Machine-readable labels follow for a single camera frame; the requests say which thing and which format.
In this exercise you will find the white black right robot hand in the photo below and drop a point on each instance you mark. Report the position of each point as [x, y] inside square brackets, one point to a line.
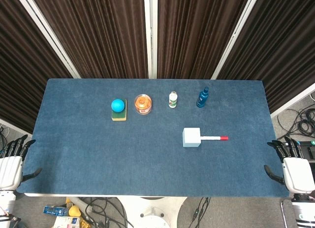
[299, 175]

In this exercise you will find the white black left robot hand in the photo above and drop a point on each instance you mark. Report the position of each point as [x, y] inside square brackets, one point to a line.
[9, 171]

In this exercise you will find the white red marker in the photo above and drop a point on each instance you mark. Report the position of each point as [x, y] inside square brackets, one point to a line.
[211, 138]

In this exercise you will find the white cube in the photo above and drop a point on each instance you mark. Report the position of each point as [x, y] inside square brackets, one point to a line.
[191, 138]

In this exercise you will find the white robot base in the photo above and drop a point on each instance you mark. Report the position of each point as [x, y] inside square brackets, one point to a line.
[152, 212]

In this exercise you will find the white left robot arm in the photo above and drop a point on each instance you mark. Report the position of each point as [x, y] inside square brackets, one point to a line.
[6, 205]

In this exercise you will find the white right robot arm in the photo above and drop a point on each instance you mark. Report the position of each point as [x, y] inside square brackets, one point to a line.
[305, 210]

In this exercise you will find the black equipment box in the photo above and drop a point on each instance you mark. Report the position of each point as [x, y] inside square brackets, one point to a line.
[308, 150]

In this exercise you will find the blue cardboard box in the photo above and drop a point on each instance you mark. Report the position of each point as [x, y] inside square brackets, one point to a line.
[55, 210]

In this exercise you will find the white printed paper box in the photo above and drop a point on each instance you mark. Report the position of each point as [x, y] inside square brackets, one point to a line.
[66, 221]

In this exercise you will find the yellow plastic object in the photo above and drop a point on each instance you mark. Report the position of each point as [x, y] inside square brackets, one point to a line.
[74, 211]

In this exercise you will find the brown pleated partition panel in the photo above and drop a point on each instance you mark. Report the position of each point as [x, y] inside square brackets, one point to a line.
[98, 33]
[24, 73]
[275, 53]
[197, 33]

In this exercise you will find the blue table cloth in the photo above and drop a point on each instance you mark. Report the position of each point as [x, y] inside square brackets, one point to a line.
[123, 159]

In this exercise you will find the green yellow sponge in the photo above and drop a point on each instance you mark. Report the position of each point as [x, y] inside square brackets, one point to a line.
[119, 116]

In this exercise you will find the blue spray bottle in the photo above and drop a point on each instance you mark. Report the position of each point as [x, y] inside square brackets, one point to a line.
[202, 98]

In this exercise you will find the blue ball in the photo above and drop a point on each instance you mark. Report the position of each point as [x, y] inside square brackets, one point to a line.
[117, 105]

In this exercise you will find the white drink bottle green label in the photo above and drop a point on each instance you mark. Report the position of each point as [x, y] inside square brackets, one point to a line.
[173, 100]

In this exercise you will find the clear jar orange contents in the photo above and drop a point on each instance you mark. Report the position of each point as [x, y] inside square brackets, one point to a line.
[143, 104]

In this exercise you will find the white table frame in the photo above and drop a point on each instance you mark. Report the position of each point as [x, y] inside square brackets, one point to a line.
[147, 195]

